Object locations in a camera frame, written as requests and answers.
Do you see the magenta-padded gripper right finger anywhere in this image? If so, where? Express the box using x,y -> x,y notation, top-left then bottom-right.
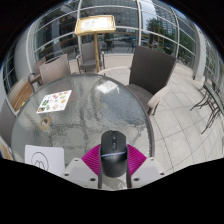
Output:
125,143 -> 166,190

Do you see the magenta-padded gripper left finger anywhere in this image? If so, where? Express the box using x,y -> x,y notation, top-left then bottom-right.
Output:
62,143 -> 103,190

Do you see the black metal folding furniture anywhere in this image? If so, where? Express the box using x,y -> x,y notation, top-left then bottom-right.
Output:
189,79 -> 224,135

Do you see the brass table centre ring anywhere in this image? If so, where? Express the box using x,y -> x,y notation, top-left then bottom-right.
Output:
38,116 -> 52,131

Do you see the white mouse pad with drawing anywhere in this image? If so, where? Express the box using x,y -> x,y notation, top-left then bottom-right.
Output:
24,144 -> 66,177

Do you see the black computer mouse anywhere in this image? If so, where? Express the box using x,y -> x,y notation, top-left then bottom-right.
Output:
99,130 -> 129,178

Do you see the colourful picture menu card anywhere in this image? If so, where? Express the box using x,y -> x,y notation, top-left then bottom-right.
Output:
35,89 -> 73,115

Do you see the wooden slat bench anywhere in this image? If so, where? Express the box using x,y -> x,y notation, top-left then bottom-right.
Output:
7,78 -> 35,113

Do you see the gold menu sign stand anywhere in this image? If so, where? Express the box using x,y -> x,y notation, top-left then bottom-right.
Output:
74,14 -> 117,74

